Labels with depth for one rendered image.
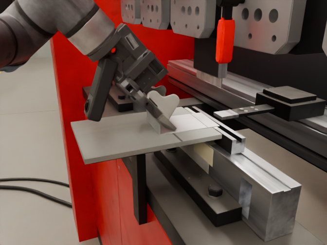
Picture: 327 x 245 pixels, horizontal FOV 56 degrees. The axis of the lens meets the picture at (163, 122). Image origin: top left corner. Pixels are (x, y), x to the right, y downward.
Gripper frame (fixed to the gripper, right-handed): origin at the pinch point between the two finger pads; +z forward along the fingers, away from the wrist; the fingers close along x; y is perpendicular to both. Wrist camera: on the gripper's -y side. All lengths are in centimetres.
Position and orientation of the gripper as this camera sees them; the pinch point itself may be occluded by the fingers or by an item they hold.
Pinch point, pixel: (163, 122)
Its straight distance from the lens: 62.6
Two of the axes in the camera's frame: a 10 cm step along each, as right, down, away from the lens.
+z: 6.1, 6.3, 4.8
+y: 7.2, -7.0, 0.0
